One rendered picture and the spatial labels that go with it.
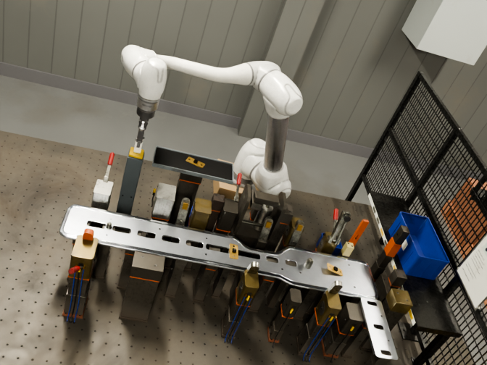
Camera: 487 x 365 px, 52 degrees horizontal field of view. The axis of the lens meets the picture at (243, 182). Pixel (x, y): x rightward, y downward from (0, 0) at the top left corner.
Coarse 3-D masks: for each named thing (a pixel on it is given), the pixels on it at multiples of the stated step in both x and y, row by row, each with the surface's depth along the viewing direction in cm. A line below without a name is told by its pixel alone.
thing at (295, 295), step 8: (288, 296) 208; (296, 296) 207; (288, 304) 206; (296, 304) 205; (280, 312) 215; (288, 312) 208; (280, 320) 213; (288, 320) 213; (272, 328) 219; (280, 328) 214; (272, 336) 219; (280, 336) 220
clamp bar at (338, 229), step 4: (344, 212) 224; (348, 212) 224; (340, 216) 225; (344, 216) 223; (348, 216) 221; (340, 220) 225; (344, 220) 222; (348, 220) 222; (336, 224) 227; (340, 224) 227; (344, 224) 226; (336, 228) 227; (340, 228) 228; (332, 232) 230; (336, 232) 229; (340, 232) 228; (332, 236) 229; (336, 236) 231; (340, 236) 229; (336, 240) 230
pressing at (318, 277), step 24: (72, 216) 202; (96, 216) 206; (120, 216) 210; (120, 240) 200; (144, 240) 204; (192, 240) 212; (216, 240) 216; (240, 240) 220; (216, 264) 206; (240, 264) 209; (264, 264) 214; (312, 264) 223; (336, 264) 228; (360, 264) 233; (312, 288) 212; (360, 288) 220
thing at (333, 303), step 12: (324, 300) 206; (336, 300) 204; (324, 312) 203; (336, 312) 202; (312, 324) 213; (324, 324) 206; (300, 336) 222; (312, 336) 213; (300, 348) 219; (312, 348) 218
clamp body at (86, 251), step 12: (84, 240) 186; (96, 240) 188; (72, 252) 180; (84, 252) 182; (72, 264) 182; (84, 264) 182; (72, 276) 186; (84, 276) 186; (72, 288) 189; (84, 288) 192; (72, 300) 195; (84, 300) 195; (72, 312) 198
